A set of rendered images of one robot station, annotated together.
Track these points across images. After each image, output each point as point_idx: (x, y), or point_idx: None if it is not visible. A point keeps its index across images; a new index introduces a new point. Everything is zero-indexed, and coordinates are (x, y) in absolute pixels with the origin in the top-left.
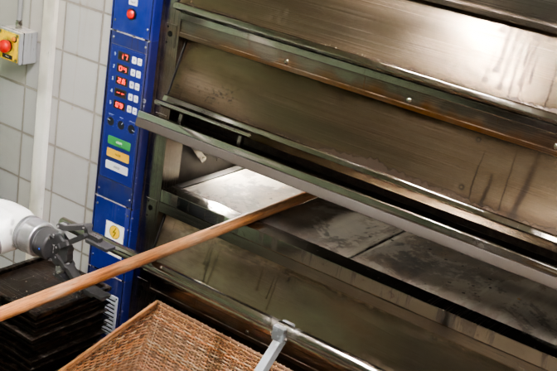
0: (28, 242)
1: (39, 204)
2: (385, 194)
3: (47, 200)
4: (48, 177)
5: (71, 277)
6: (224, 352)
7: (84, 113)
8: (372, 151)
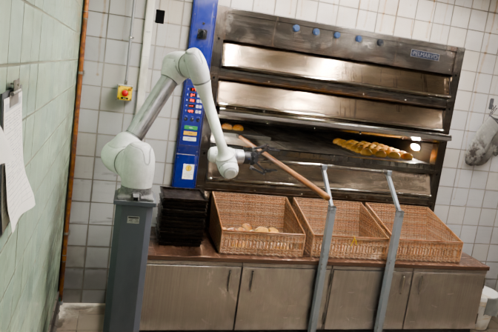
0: (244, 157)
1: None
2: None
3: None
4: None
5: (261, 167)
6: (250, 200)
7: (164, 118)
8: (306, 107)
